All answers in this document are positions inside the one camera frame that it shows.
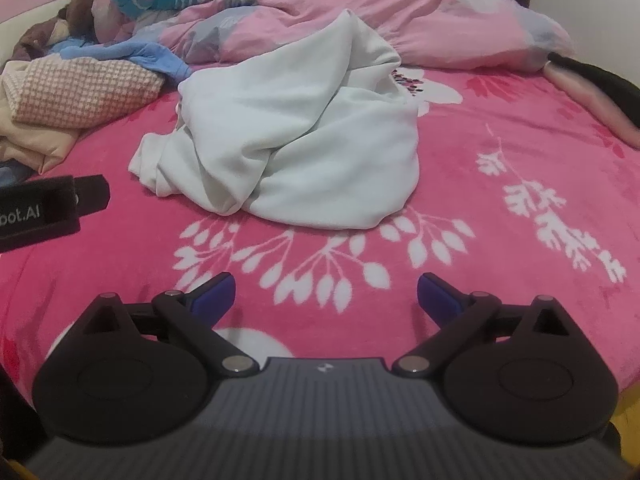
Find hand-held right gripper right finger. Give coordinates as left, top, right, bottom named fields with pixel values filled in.
left=391, top=272, right=565, bottom=379

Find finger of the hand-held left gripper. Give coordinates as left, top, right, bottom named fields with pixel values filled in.
left=74, top=174, right=111, bottom=216

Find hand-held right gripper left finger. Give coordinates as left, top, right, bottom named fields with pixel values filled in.
left=80, top=272, right=260, bottom=379

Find white sweatshirt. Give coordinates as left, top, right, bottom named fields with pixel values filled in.
left=127, top=10, right=421, bottom=232

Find blue jeans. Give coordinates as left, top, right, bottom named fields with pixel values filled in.
left=0, top=160, right=38, bottom=188

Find beige garment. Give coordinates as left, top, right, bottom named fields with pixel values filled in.
left=0, top=60, right=86, bottom=176

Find pink floral fleece blanket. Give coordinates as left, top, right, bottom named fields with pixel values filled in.
left=0, top=50, right=640, bottom=461

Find pink checked knit garment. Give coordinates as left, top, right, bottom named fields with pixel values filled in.
left=12, top=56, right=166, bottom=133

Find blue fleece garment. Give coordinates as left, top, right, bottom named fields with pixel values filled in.
left=50, top=40, right=193, bottom=83

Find brown cloth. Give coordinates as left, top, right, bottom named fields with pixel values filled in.
left=12, top=0, right=101, bottom=61

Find pink patterned duvet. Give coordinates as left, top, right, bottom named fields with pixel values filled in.
left=92, top=0, right=576, bottom=73

